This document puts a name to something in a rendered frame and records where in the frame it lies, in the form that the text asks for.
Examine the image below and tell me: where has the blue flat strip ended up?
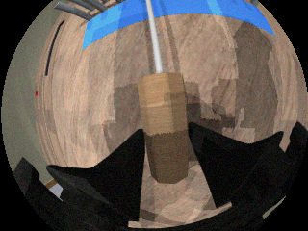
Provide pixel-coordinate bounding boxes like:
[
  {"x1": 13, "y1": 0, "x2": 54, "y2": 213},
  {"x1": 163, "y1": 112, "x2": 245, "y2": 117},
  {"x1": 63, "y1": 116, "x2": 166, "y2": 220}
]
[{"x1": 82, "y1": 0, "x2": 274, "y2": 50}]

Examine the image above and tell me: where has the screwdriver with brown handle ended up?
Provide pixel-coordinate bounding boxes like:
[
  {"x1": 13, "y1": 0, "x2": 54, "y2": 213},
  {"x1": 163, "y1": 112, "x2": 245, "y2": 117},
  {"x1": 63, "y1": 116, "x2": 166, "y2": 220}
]
[{"x1": 138, "y1": 0, "x2": 189, "y2": 184}]

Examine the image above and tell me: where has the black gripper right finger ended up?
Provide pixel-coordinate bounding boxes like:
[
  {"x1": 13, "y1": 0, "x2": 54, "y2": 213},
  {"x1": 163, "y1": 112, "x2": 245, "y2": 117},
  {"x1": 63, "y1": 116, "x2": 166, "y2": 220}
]
[{"x1": 188, "y1": 122, "x2": 284, "y2": 208}]

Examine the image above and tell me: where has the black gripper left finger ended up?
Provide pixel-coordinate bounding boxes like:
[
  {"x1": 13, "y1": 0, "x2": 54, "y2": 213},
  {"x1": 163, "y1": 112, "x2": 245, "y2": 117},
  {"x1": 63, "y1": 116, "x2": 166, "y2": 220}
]
[{"x1": 46, "y1": 128, "x2": 145, "y2": 222}]

